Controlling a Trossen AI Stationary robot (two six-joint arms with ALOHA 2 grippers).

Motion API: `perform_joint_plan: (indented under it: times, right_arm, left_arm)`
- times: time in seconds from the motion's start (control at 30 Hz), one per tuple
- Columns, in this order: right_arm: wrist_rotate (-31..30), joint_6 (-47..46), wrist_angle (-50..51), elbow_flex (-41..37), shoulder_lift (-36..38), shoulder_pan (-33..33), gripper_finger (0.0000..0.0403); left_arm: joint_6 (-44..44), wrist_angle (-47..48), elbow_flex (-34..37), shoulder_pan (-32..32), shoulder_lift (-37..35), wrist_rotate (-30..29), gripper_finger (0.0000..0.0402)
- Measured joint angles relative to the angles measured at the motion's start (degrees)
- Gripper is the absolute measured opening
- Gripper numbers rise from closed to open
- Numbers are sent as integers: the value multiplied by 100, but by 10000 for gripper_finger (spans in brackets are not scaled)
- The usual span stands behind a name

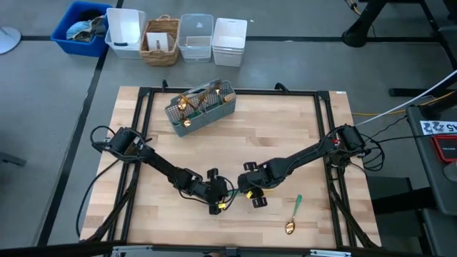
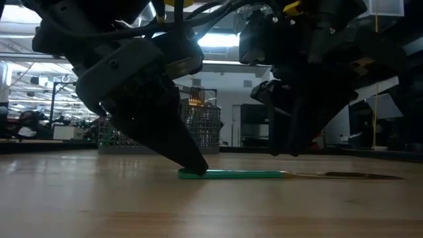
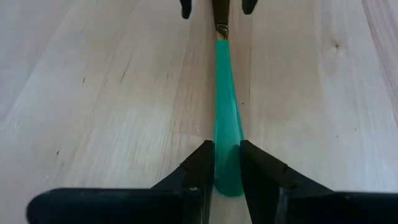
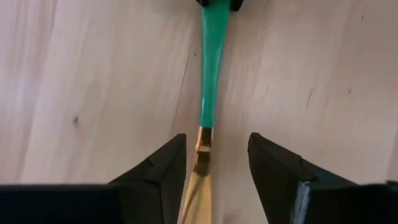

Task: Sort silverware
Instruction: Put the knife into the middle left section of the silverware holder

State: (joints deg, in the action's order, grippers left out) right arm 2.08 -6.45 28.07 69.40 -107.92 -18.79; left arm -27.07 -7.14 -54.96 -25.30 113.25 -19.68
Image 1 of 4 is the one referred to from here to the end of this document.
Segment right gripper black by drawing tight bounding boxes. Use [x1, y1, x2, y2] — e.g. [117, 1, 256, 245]
[236, 161, 274, 209]

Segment white printed label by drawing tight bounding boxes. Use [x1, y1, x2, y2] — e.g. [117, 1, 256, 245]
[420, 120, 457, 136]

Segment black aluminium table frame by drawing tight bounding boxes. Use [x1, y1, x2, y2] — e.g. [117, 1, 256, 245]
[81, 85, 381, 251]

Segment blue plastic bin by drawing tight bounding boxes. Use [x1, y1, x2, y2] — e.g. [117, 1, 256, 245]
[49, 1, 112, 58]

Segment black desk leg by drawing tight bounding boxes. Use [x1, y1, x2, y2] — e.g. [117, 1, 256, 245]
[341, 0, 385, 49]

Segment red-edged black device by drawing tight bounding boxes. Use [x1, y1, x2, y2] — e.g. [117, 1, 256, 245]
[431, 134, 457, 163]

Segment grey mesh cutlery caddy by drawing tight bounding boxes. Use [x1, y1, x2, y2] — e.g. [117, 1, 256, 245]
[164, 79, 238, 138]

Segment stacked white plastic bins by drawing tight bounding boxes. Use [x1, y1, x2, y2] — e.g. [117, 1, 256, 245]
[211, 17, 248, 68]

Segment dark grey desk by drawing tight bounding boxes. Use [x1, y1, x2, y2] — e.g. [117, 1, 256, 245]
[406, 105, 457, 215]

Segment black floor power cable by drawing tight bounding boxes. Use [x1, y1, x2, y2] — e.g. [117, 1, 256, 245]
[75, 158, 121, 239]

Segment small white paper box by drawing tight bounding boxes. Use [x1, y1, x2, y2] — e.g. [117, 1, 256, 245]
[146, 31, 176, 53]

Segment white round stand base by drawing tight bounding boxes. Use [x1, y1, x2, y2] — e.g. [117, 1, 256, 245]
[0, 26, 21, 55]

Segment woven wicker basket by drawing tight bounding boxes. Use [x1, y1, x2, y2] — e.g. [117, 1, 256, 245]
[139, 14, 181, 67]

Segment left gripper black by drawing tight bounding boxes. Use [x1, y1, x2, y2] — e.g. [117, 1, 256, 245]
[199, 167, 229, 216]

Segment clear plastic bin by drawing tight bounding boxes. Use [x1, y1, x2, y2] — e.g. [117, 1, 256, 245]
[177, 13, 214, 64]

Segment black desk foot bar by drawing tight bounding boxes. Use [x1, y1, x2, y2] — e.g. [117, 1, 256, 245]
[388, 87, 457, 97]

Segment crumpled clothes pile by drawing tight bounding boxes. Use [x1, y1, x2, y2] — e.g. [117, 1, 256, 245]
[66, 10, 108, 44]

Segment grey furniture foot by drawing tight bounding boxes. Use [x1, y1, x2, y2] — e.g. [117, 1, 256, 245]
[0, 151, 28, 167]

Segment white cable conduit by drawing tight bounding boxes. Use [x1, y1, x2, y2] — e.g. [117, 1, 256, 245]
[371, 69, 457, 121]

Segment white bin black handle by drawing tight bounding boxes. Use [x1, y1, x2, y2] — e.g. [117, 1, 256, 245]
[104, 7, 147, 60]

